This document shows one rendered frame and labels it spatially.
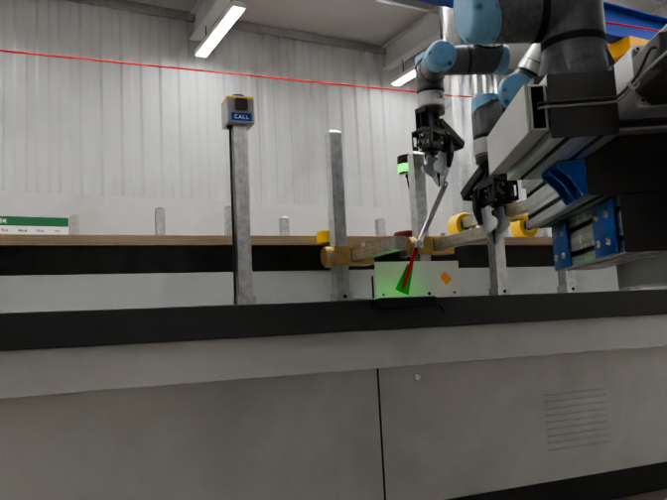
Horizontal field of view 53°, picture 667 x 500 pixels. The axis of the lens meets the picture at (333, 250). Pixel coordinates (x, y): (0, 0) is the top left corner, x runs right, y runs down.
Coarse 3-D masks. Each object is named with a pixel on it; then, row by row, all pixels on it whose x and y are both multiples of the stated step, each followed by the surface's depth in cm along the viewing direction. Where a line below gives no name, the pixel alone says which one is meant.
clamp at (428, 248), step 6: (408, 240) 184; (414, 240) 183; (426, 240) 184; (432, 240) 185; (408, 246) 184; (426, 246) 184; (432, 246) 185; (408, 252) 184; (420, 252) 183; (426, 252) 184; (432, 252) 185; (438, 252) 185; (444, 252) 186; (450, 252) 187
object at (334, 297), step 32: (576, 288) 203; (0, 320) 141; (32, 320) 143; (64, 320) 145; (96, 320) 148; (128, 320) 150; (160, 320) 153; (192, 320) 156; (224, 320) 159; (256, 320) 162; (288, 320) 165; (320, 320) 168; (352, 320) 171; (384, 320) 175; (416, 320) 178; (448, 320) 182; (480, 320) 186; (512, 320) 190; (544, 320) 195
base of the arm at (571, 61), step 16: (576, 32) 119; (592, 32) 119; (544, 48) 124; (560, 48) 120; (576, 48) 119; (592, 48) 118; (544, 64) 123; (560, 64) 120; (576, 64) 117; (592, 64) 117; (608, 64) 120
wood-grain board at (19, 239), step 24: (0, 240) 163; (24, 240) 165; (48, 240) 167; (72, 240) 170; (96, 240) 172; (120, 240) 174; (144, 240) 176; (168, 240) 179; (192, 240) 181; (216, 240) 184; (264, 240) 189; (288, 240) 192; (312, 240) 194; (360, 240) 200; (504, 240) 221; (528, 240) 224; (552, 240) 228
